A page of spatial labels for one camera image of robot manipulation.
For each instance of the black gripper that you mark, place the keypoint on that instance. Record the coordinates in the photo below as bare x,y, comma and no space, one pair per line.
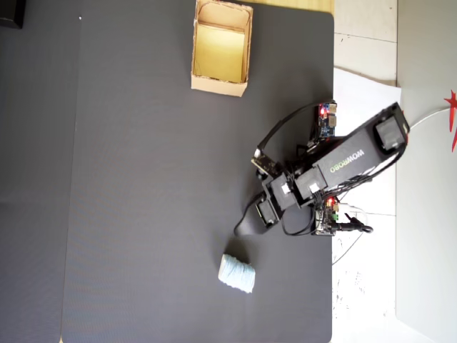
282,193

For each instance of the light blue yarn-wrapped block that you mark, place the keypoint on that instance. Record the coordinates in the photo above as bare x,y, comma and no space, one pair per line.
237,274

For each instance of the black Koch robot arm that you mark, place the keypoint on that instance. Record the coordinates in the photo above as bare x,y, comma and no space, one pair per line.
357,157

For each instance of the open brown cardboard box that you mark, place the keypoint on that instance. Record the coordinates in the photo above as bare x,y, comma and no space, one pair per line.
218,89

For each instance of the black box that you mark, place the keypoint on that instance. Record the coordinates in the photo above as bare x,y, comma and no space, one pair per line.
10,14

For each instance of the small motor controller board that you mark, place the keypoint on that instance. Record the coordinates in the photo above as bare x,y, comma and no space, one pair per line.
323,221

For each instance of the dark grey mat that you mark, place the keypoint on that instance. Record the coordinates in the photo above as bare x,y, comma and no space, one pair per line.
160,196
32,143

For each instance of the black power plug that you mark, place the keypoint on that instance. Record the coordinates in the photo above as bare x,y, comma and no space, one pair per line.
348,227

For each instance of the blue circuit board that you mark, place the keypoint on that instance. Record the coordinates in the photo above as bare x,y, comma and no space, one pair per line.
325,125

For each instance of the white paper sheet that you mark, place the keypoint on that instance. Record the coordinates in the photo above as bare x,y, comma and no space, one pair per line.
357,93

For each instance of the yellow foam pad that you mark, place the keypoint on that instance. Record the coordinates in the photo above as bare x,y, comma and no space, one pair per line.
219,50

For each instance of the red paper star decoration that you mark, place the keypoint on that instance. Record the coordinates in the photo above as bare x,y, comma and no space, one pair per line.
453,103

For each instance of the black camera circuit board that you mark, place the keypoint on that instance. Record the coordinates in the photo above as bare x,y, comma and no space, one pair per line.
266,164

